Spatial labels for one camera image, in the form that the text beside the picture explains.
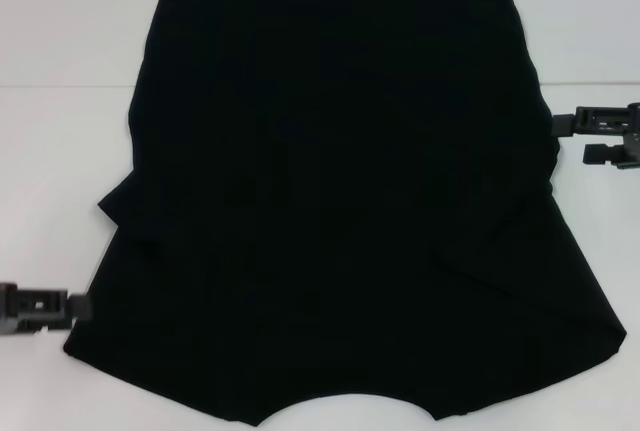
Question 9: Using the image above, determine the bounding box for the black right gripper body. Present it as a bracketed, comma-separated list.
[615, 101, 640, 172]

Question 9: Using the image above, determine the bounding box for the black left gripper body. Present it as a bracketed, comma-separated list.
[0, 281, 74, 337]

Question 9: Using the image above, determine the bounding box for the black shirt with white print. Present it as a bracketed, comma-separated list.
[62, 0, 629, 427]

